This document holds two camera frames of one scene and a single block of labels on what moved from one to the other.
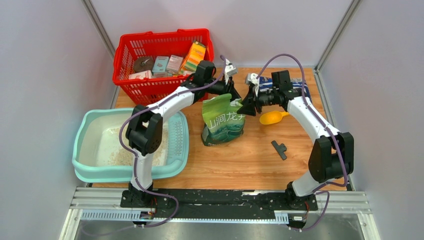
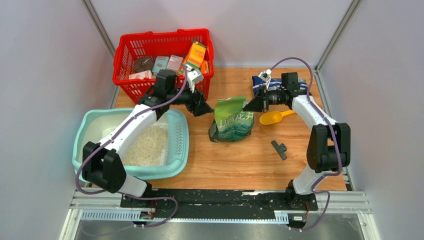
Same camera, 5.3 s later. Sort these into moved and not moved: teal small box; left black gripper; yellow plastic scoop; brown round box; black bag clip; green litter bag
Moved: left black gripper; green litter bag
Not moved: yellow plastic scoop; brown round box; teal small box; black bag clip
